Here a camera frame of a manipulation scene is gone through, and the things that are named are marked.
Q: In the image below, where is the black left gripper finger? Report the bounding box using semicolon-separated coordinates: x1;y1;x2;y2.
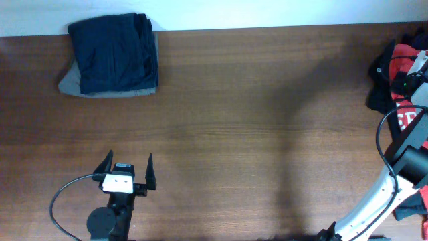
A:
145;153;156;190
92;150;114;181

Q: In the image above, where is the pile of dark clothes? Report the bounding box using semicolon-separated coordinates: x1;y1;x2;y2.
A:
366;28;427;221

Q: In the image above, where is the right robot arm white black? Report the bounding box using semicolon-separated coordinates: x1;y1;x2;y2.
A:
315;101;427;241

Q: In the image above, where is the navy blue garment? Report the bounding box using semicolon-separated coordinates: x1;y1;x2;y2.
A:
68;13;159;95

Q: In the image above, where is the grey garment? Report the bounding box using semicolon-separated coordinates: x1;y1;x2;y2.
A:
58;27;158;98

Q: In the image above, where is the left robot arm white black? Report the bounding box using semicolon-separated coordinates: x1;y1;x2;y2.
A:
86;151;156;241

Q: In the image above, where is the orange red printed t-shirt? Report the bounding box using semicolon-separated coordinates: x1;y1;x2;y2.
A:
388;43;428;241

